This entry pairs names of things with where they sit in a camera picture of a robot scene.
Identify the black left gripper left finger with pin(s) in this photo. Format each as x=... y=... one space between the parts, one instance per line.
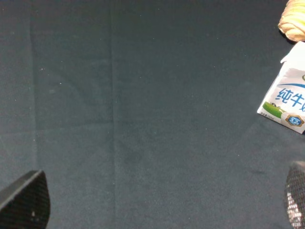
x=25 y=203

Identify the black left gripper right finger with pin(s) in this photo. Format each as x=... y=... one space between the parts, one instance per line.
x=295 y=194

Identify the white milk carton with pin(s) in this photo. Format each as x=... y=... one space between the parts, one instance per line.
x=284 y=101

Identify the black tablecloth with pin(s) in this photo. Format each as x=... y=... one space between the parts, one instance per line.
x=142 y=113

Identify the ridged bread roll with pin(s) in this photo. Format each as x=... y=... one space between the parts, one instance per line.
x=292 y=22

